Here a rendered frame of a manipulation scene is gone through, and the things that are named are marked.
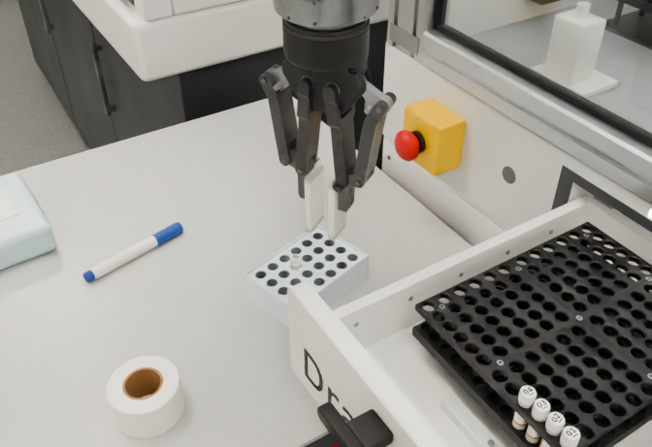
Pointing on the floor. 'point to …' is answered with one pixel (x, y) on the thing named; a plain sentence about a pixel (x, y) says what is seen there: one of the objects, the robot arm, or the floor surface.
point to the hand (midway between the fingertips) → (326, 202)
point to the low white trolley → (182, 284)
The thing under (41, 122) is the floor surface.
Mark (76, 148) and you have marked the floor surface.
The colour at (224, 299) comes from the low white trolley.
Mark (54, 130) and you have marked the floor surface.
